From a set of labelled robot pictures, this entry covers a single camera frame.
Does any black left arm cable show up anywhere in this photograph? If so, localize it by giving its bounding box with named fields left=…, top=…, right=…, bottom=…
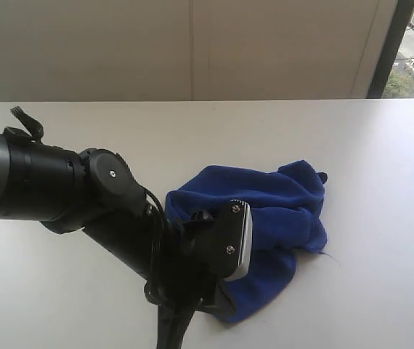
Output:
left=142, top=187, right=174, bottom=302

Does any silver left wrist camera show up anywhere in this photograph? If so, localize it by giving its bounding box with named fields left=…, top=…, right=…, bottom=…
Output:
left=206, top=199, right=253, bottom=281

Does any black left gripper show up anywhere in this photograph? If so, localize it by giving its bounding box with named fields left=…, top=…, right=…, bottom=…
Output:
left=145, top=209, right=237, bottom=348

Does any blue microfiber towel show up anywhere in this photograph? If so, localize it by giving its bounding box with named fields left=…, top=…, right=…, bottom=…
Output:
left=165, top=160, right=328, bottom=324

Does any dark window frame post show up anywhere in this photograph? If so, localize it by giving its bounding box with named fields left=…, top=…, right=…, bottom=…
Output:
left=366, top=0, right=414, bottom=99

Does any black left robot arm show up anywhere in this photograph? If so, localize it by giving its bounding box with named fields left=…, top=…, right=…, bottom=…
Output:
left=0, top=127, right=237, bottom=348

